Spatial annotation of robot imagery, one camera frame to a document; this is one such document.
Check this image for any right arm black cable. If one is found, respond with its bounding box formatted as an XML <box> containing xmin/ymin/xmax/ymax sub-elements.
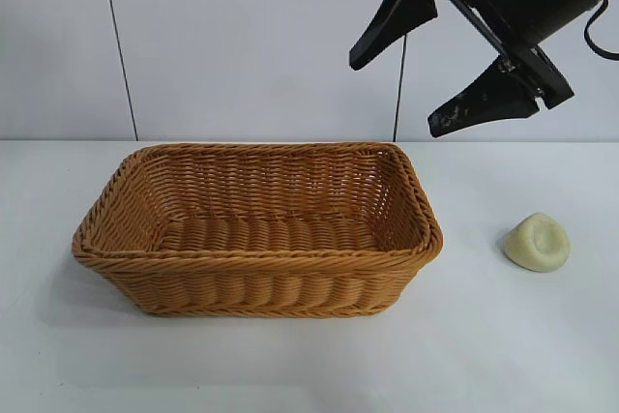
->
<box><xmin>582</xmin><ymin>0</ymin><xmax>619</xmax><ymax>58</ymax></box>

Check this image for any pale egg yolk pastry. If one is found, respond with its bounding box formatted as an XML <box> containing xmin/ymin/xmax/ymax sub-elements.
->
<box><xmin>504</xmin><ymin>212</ymin><xmax>572</xmax><ymax>272</ymax></box>

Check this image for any woven wicker basket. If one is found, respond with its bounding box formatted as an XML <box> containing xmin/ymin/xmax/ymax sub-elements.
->
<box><xmin>71</xmin><ymin>141</ymin><xmax>444</xmax><ymax>320</ymax></box>

